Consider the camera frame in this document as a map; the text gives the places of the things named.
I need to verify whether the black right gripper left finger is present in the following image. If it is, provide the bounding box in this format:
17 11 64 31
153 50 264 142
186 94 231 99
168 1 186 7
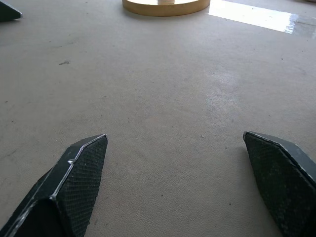
0 133 109 237

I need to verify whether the round wooden base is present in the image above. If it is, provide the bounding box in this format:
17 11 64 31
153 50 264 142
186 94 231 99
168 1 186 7
121 0 211 17

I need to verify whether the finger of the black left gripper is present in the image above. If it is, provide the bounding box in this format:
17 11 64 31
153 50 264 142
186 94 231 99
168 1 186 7
0 0 23 23

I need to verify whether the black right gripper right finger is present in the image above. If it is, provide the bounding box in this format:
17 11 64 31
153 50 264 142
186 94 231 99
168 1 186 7
242 131 316 237

